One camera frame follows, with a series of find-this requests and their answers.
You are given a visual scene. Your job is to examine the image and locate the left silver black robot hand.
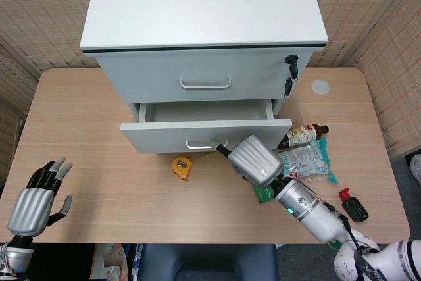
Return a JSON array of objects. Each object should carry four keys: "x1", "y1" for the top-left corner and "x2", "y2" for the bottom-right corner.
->
[{"x1": 6, "y1": 156, "x2": 74, "y2": 238}]

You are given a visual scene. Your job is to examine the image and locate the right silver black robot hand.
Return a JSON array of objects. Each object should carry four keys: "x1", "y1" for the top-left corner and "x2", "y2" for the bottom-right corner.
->
[{"x1": 212, "y1": 134, "x2": 285, "y2": 188}]

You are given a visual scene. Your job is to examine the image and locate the grey drawer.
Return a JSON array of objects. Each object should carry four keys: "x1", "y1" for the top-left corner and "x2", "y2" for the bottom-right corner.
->
[{"x1": 120, "y1": 99, "x2": 293, "y2": 155}]

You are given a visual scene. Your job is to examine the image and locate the white drawer front with handle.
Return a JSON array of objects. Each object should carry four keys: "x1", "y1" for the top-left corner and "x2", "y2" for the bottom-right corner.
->
[{"x1": 95, "y1": 47, "x2": 313, "y2": 105}]

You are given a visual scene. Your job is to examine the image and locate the white drawer cabinet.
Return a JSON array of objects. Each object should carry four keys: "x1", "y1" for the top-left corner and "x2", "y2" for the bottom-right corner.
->
[{"x1": 80, "y1": 0, "x2": 330, "y2": 124}]

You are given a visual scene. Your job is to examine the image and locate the green tea sachet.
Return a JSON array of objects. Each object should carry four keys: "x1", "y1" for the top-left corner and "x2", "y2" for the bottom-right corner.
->
[{"x1": 253, "y1": 184, "x2": 276, "y2": 205}]

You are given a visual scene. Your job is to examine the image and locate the teal snack bag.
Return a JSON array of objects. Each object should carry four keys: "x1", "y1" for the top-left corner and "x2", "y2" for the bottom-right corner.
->
[{"x1": 278, "y1": 137, "x2": 339, "y2": 185}]

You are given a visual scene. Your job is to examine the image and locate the brown glass bottle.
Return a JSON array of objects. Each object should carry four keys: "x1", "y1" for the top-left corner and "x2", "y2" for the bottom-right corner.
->
[{"x1": 277, "y1": 123, "x2": 330, "y2": 151}]

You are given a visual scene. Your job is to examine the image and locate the yellow tape measure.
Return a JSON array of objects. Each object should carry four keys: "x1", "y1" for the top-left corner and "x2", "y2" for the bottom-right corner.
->
[{"x1": 172, "y1": 152, "x2": 218, "y2": 182}]

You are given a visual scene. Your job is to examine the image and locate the hanging black key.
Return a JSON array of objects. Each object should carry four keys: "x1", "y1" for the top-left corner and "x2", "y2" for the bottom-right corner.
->
[{"x1": 283, "y1": 76, "x2": 296, "y2": 99}]

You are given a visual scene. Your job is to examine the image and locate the printed paper magazine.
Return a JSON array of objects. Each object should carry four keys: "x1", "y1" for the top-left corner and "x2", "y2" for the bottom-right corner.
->
[{"x1": 89, "y1": 243, "x2": 130, "y2": 281}]

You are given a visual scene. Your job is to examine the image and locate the white round desk grommet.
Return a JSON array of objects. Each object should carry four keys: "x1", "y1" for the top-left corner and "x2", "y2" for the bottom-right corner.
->
[{"x1": 310, "y1": 78, "x2": 332, "y2": 95}]

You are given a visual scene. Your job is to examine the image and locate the black key in lock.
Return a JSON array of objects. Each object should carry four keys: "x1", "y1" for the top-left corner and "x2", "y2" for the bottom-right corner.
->
[{"x1": 284, "y1": 54, "x2": 301, "y2": 80}]

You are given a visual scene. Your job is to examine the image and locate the small black bottle red cap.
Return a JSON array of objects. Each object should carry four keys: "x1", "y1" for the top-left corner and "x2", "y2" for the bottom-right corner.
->
[{"x1": 338, "y1": 187, "x2": 370, "y2": 223}]

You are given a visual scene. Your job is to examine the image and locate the blue chair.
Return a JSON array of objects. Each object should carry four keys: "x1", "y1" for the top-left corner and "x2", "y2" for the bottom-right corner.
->
[{"x1": 137, "y1": 243, "x2": 279, "y2": 281}]

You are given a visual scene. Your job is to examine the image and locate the white shoe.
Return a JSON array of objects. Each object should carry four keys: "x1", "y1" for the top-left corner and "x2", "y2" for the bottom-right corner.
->
[{"x1": 410, "y1": 154, "x2": 421, "y2": 186}]

